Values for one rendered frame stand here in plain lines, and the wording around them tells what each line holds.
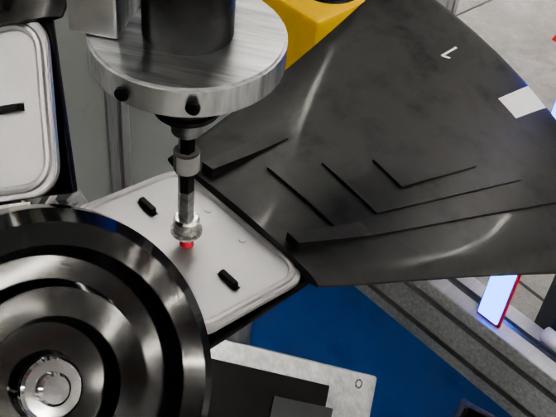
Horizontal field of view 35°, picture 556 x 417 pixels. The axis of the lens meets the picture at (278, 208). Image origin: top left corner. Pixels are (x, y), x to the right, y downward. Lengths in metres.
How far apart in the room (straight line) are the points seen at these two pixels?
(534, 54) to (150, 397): 2.58
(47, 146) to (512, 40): 2.61
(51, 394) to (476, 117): 0.30
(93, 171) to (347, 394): 0.93
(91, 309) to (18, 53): 0.10
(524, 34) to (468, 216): 2.49
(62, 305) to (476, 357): 0.60
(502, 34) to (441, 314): 2.11
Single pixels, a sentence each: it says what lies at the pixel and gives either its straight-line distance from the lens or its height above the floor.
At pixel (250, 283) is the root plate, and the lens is 0.37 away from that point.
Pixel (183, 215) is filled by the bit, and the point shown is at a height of 1.21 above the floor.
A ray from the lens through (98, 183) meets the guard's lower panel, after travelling 1.45.
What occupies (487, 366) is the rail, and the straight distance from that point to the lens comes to 0.85.
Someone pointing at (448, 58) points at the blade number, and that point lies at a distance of 0.54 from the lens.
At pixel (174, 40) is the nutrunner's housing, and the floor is 1.30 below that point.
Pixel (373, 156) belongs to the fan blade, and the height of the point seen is 1.18.
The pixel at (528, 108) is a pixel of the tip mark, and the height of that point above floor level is 1.16.
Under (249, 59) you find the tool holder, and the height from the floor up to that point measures 1.30.
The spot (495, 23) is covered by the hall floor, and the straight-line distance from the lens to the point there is 2.95.
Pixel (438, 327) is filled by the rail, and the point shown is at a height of 0.82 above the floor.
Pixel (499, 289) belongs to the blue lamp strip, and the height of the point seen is 0.91.
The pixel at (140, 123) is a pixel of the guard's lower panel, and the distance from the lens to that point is 1.43.
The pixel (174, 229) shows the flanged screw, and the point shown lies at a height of 1.20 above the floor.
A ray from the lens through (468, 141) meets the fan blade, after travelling 0.49.
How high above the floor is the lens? 1.47
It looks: 44 degrees down
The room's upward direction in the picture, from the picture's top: 6 degrees clockwise
